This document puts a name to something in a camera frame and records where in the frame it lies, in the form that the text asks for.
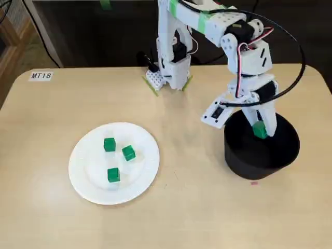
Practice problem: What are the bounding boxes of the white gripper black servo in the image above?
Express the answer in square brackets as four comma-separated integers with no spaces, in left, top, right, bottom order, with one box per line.
[227,73,279,137]

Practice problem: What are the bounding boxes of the green block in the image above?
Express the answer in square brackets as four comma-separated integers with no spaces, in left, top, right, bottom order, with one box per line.
[121,145,136,162]
[107,167,121,183]
[103,137,116,153]
[252,121,268,140]

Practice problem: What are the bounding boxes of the black pot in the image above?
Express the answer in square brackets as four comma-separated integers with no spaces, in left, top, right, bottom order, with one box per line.
[223,110,301,181]

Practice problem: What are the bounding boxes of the white paper plate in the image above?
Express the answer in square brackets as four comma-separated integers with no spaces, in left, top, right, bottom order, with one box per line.
[68,121,160,206]

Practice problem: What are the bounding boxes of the black table clamp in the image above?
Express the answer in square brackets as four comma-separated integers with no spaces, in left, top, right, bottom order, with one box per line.
[136,51,159,73]

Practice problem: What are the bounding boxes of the white MT18 label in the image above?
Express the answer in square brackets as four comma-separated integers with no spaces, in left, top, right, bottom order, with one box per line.
[27,71,54,82]

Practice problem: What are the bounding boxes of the wooden shelf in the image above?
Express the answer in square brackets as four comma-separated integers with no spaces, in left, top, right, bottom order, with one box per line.
[0,10,34,78]

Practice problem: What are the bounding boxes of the black camera cable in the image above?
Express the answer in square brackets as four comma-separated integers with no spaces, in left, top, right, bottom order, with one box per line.
[178,0,308,107]

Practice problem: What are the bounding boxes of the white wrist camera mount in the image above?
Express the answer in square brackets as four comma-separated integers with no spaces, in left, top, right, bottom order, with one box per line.
[200,95,236,129]

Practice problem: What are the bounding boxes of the red white servo wire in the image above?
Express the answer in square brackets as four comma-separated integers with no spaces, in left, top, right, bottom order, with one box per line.
[237,25,274,98]

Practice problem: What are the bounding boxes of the green base plate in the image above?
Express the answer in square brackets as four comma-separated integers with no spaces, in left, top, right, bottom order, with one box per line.
[141,74,195,97]

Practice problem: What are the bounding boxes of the white metal frame leg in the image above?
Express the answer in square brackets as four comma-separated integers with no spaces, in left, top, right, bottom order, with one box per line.
[23,0,65,68]

